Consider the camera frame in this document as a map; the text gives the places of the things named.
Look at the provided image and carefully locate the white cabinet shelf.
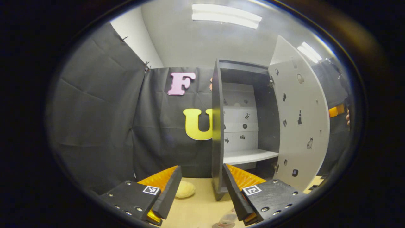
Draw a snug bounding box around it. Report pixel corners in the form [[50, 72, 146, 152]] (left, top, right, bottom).
[[223, 149, 279, 165]]

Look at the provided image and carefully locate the grey cabinet door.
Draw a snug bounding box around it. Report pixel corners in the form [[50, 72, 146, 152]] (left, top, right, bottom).
[[267, 35, 330, 193]]

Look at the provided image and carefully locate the dark grey cabinet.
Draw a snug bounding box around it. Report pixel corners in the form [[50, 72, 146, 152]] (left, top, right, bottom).
[[211, 59, 280, 200]]

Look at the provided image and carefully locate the beige round pad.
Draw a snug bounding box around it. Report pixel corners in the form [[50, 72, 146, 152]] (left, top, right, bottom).
[[175, 181, 196, 199]]

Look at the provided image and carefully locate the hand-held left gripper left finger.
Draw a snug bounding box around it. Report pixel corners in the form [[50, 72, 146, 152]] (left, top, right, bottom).
[[100, 165, 183, 226]]

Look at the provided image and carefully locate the black backdrop cloth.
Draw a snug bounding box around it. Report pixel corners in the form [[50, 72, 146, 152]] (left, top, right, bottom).
[[46, 22, 352, 195]]

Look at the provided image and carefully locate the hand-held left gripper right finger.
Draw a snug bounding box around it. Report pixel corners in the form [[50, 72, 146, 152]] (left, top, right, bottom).
[[222, 163, 309, 226]]

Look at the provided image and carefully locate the clear plastic bottle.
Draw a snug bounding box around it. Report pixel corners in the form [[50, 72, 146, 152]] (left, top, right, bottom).
[[218, 207, 238, 228]]

